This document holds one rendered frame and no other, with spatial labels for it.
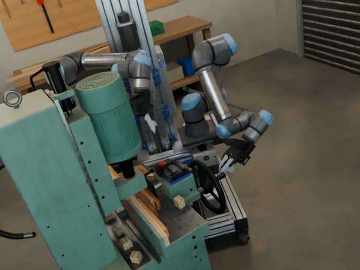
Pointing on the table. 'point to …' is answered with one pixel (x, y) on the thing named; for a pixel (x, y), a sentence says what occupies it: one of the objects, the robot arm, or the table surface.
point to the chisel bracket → (130, 185)
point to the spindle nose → (127, 168)
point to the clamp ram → (153, 186)
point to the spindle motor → (110, 115)
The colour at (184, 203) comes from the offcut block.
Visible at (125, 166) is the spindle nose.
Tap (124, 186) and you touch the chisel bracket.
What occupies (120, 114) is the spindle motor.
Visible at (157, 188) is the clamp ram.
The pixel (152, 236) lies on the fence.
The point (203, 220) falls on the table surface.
